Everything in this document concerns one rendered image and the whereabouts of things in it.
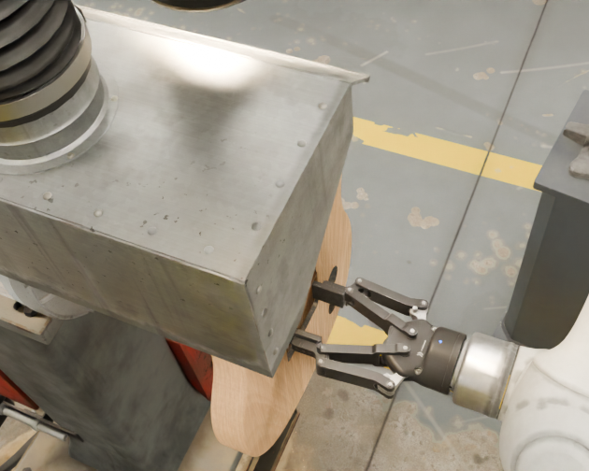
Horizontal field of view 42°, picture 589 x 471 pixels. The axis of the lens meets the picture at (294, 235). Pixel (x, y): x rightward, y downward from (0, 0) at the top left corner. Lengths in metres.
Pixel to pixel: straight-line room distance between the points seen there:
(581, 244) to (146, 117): 1.25
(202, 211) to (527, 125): 2.16
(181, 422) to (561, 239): 0.89
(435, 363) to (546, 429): 0.23
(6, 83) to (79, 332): 0.74
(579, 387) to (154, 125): 0.43
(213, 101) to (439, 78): 2.19
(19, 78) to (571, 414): 0.51
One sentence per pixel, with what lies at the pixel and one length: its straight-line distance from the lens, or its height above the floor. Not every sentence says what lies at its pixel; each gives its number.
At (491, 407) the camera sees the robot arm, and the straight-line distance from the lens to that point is 0.90.
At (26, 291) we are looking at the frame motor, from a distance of 0.80.
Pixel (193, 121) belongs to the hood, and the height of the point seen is 1.53.
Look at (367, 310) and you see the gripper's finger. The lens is 0.96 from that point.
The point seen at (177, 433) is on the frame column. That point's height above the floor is 0.37.
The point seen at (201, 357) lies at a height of 0.49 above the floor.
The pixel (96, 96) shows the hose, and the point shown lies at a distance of 0.54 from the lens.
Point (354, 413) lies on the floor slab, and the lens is 2.03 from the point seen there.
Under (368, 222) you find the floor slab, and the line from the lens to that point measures 2.31.
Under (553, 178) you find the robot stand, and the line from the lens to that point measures 1.56.
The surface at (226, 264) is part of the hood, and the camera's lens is 0.45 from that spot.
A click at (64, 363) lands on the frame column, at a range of 1.19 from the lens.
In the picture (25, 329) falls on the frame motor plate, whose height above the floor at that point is 1.12.
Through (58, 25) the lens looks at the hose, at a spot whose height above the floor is 1.61.
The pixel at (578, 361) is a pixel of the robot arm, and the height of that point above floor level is 1.25.
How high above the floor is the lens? 1.91
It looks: 56 degrees down
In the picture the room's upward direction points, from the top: 10 degrees counter-clockwise
